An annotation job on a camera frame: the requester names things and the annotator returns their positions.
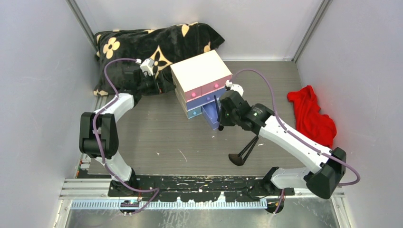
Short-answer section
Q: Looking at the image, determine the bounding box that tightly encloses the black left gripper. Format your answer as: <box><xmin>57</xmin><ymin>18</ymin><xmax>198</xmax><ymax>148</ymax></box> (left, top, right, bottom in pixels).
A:
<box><xmin>137</xmin><ymin>70</ymin><xmax>176</xmax><ymax>95</ymax></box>

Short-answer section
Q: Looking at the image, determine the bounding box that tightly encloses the black thin makeup brush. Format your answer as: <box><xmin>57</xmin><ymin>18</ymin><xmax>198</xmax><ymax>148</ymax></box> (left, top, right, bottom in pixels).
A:
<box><xmin>214</xmin><ymin>95</ymin><xmax>224</xmax><ymax>131</ymax></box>

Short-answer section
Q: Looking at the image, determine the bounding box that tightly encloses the small purple drawer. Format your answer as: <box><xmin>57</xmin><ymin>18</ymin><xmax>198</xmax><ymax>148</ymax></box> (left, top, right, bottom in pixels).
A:
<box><xmin>201</xmin><ymin>102</ymin><xmax>221</xmax><ymax>130</ymax></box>

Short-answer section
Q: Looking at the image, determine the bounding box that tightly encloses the white pink drawer organizer box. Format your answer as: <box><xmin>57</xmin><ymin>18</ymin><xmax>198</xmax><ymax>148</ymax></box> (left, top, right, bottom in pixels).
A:
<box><xmin>171</xmin><ymin>50</ymin><xmax>232</xmax><ymax>119</ymax></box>

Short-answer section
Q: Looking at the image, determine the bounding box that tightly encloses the black fan makeup brush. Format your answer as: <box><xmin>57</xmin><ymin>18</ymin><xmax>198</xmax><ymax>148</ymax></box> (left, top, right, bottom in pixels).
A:
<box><xmin>228</xmin><ymin>135</ymin><xmax>259</xmax><ymax>166</ymax></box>

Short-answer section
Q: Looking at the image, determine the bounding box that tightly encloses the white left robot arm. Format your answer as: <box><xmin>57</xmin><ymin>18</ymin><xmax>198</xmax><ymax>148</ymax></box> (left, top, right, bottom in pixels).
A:
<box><xmin>79</xmin><ymin>66</ymin><xmax>175</xmax><ymax>196</ymax></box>

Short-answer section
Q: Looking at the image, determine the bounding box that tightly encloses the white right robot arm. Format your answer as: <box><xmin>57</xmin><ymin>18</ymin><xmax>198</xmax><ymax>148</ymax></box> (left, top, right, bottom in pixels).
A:
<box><xmin>219</xmin><ymin>90</ymin><xmax>346</xmax><ymax>199</ymax></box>

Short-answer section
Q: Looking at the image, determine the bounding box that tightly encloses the black long makeup brush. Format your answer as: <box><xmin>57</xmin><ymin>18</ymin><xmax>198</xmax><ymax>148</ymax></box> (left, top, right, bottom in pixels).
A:
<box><xmin>238</xmin><ymin>135</ymin><xmax>259</xmax><ymax>160</ymax></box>

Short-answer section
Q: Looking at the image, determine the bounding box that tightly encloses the black floral plush blanket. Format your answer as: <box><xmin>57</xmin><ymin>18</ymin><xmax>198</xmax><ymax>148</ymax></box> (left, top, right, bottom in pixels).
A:
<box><xmin>93</xmin><ymin>22</ymin><xmax>225</xmax><ymax>96</ymax></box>

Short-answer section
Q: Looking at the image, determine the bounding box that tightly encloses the red cloth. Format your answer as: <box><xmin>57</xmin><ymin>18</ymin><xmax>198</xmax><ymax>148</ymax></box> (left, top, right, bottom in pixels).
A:
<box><xmin>287</xmin><ymin>85</ymin><xmax>337</xmax><ymax>148</ymax></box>

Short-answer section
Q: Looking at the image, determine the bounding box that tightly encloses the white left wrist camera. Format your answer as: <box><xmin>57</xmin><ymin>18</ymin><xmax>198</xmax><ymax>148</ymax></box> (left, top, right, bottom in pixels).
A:
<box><xmin>135</xmin><ymin>58</ymin><xmax>154</xmax><ymax>76</ymax></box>

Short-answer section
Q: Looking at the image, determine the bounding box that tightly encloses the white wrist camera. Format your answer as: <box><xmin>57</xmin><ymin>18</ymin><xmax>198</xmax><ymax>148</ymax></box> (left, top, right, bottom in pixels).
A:
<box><xmin>135</xmin><ymin>58</ymin><xmax>154</xmax><ymax>76</ymax></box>
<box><xmin>225</xmin><ymin>80</ymin><xmax>244</xmax><ymax>97</ymax></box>

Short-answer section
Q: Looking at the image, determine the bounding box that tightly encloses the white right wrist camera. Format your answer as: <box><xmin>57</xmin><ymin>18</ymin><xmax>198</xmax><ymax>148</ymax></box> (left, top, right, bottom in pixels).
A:
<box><xmin>225</xmin><ymin>80</ymin><xmax>244</xmax><ymax>97</ymax></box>

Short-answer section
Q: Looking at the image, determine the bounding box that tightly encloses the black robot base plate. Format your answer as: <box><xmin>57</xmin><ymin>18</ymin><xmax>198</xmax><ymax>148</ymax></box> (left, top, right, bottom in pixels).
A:
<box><xmin>108</xmin><ymin>175</ymin><xmax>281</xmax><ymax>202</ymax></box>

